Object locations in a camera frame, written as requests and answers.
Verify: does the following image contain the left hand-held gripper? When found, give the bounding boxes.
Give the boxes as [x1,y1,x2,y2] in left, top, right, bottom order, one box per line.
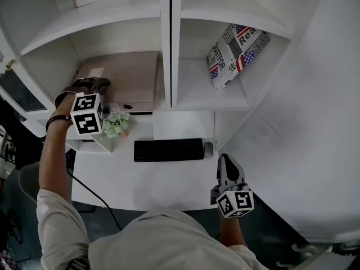
[70,77,111,136]

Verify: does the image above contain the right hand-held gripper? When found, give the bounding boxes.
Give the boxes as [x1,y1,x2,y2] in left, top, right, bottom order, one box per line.
[210,154,255,219]

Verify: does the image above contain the beige box folder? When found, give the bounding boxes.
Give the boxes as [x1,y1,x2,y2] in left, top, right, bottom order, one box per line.
[74,51,160,115]

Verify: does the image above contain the white desk with shelves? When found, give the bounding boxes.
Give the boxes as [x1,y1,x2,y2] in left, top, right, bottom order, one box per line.
[0,0,299,154]

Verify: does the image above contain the person's left forearm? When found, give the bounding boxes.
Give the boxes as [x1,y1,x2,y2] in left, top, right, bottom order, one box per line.
[38,94,75,205]

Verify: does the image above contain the person's right forearm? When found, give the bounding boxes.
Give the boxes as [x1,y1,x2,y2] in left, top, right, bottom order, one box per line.
[219,215,248,249]

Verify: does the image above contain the grey computer mouse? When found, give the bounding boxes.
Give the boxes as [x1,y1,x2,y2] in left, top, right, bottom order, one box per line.
[203,141,214,159]

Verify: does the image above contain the white desk surface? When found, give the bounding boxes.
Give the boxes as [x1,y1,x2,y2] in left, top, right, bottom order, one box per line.
[66,110,223,212]

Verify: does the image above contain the person's left hand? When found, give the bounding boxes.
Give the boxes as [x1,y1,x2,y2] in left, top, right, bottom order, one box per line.
[54,80,92,110]

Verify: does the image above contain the white flowers in pink vase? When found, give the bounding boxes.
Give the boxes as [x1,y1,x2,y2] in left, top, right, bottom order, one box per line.
[101,111,132,140]

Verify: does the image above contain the black wrist band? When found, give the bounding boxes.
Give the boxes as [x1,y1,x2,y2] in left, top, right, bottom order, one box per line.
[46,115,73,132]

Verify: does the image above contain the black keyboard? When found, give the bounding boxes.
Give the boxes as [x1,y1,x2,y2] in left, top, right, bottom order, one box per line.
[133,138,205,163]

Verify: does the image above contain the white ribbed glass cabinet door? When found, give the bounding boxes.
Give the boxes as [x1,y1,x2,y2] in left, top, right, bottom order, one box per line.
[0,38,50,115]

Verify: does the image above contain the person's beige shirt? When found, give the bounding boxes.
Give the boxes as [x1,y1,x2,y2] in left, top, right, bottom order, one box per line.
[36,188,271,270]

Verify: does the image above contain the black office chair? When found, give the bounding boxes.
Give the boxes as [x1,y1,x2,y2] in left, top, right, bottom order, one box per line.
[0,100,43,171]

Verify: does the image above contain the newspaper print box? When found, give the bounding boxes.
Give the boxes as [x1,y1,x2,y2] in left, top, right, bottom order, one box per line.
[206,23,272,90]

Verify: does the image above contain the grey chair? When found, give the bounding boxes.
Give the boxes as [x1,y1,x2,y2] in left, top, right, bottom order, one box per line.
[18,161,74,205]

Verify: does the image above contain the white chair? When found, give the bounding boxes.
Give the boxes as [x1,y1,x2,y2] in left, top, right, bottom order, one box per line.
[277,242,360,270]

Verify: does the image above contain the checkered fabric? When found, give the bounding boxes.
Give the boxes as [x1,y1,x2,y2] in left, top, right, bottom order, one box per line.
[0,249,20,270]

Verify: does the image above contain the black cable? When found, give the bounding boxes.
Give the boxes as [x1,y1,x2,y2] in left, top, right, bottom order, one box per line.
[66,167,123,232]

